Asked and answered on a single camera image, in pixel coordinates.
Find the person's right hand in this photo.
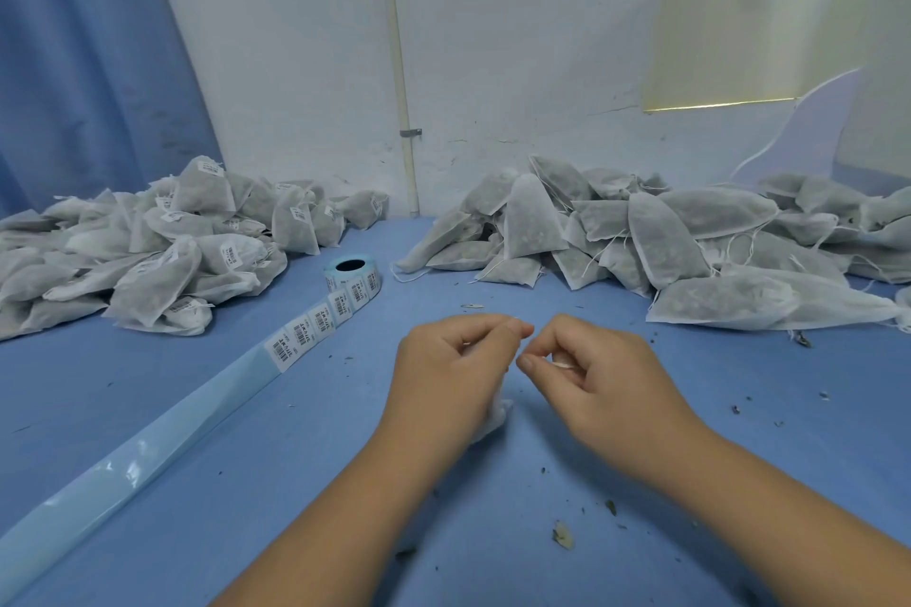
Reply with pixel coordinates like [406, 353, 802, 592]
[515, 313, 702, 485]

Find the person's left hand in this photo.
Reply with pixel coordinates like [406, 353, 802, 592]
[373, 313, 537, 485]

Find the white herb sachet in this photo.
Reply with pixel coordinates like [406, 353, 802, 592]
[470, 397, 514, 442]

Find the blue label roll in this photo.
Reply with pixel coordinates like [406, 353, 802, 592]
[0, 253, 384, 604]

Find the pile of unlabelled herb bags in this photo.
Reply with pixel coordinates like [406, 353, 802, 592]
[393, 154, 911, 335]

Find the pile of labelled herb bags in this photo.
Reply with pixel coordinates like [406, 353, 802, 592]
[0, 156, 390, 340]

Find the person's right forearm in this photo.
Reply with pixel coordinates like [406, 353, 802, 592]
[647, 426, 911, 607]

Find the person's left forearm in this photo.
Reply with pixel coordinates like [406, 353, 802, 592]
[214, 435, 450, 607]

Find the white curved board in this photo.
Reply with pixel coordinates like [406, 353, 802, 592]
[732, 68, 865, 189]

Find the large beige panel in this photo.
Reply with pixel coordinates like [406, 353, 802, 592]
[840, 0, 911, 181]

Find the blue curtain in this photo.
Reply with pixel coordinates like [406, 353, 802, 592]
[0, 0, 224, 220]

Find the white wall pipe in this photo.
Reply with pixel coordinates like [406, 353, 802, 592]
[374, 0, 424, 217]

